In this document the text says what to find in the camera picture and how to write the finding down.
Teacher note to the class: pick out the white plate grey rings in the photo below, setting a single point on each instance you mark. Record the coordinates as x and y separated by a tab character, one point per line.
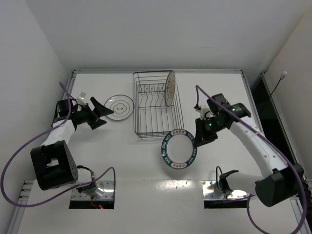
119	107

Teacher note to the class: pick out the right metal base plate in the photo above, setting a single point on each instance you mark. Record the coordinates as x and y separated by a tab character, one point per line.
212	193

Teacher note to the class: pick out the black wall cable white plug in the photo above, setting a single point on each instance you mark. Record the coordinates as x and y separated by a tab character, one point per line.
282	76

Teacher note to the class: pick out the white plate teal rim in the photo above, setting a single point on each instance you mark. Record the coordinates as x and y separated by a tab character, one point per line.
178	149

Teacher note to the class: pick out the metal base plate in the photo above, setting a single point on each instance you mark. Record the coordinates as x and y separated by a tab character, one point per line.
212	193
104	191

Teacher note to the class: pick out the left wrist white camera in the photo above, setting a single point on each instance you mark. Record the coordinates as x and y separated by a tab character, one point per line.
81	97

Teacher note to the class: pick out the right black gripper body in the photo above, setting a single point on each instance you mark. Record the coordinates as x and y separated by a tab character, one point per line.
203	130

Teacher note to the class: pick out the grey wire dish rack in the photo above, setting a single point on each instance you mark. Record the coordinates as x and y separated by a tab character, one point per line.
152	118

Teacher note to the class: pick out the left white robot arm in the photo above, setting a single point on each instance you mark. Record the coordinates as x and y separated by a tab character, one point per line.
53	163

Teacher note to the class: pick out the white plate orange sunburst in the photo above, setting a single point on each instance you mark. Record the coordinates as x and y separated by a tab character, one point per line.
170	88

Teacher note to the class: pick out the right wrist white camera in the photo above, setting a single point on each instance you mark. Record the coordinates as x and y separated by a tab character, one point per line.
205	112

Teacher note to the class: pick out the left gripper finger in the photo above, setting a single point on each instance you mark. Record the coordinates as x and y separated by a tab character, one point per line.
100	110
95	124

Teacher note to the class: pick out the wrist white camera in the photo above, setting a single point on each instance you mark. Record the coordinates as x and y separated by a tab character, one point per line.
205	112
81	97

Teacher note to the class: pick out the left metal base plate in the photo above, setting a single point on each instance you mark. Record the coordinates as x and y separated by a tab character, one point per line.
104	191

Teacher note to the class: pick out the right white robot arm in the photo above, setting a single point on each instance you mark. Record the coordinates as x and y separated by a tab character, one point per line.
278	181

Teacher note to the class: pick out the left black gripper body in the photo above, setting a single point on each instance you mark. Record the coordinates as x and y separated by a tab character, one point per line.
90	115

